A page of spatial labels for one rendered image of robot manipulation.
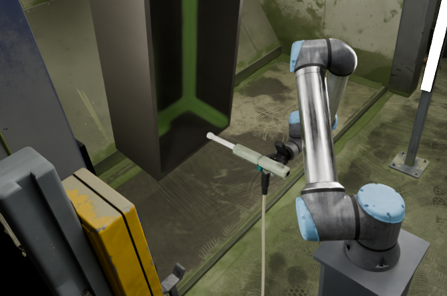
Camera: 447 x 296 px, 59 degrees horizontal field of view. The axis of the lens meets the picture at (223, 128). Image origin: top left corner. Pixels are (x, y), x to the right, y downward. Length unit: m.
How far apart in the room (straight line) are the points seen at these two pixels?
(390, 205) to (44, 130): 1.04
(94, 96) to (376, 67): 2.30
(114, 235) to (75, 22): 2.64
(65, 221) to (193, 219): 2.01
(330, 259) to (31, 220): 1.23
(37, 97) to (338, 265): 1.12
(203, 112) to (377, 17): 1.68
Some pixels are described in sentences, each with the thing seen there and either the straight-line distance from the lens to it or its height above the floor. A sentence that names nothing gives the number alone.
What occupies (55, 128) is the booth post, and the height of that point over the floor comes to 1.37.
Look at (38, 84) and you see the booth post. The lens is 0.98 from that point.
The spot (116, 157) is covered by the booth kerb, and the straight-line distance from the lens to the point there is 2.94.
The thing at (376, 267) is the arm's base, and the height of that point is 0.67.
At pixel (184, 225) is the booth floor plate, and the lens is 2.46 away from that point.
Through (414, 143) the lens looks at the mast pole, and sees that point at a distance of 2.81.
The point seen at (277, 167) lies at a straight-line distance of 1.82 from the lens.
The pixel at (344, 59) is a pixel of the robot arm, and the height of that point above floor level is 1.19.
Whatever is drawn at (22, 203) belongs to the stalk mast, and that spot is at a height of 1.62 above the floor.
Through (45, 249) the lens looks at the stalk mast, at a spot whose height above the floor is 1.55.
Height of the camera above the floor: 1.90
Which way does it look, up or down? 36 degrees down
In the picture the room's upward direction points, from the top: 7 degrees counter-clockwise
